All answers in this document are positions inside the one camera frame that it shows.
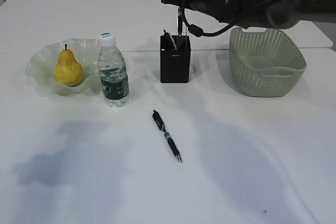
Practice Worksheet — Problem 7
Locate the black pen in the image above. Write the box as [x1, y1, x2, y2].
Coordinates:
[152, 110, 183, 163]
[177, 7, 183, 37]

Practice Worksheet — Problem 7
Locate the dark blue pen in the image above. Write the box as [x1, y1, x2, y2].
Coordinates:
[163, 29, 177, 51]

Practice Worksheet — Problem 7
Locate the clear water bottle green label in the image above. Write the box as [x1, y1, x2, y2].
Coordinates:
[98, 32, 130, 108]

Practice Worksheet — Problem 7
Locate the yellow pear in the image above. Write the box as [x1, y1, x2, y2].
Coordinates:
[54, 44, 83, 87]

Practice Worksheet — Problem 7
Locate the black square pen holder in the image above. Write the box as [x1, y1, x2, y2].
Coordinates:
[160, 35, 191, 83]

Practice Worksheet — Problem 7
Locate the green woven plastic basket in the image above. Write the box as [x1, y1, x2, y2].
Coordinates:
[229, 27, 307, 98]

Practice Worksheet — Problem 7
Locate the green wavy glass plate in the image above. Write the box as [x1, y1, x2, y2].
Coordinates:
[26, 38, 101, 95]

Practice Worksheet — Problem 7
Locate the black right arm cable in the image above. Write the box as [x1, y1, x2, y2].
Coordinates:
[181, 0, 302, 38]

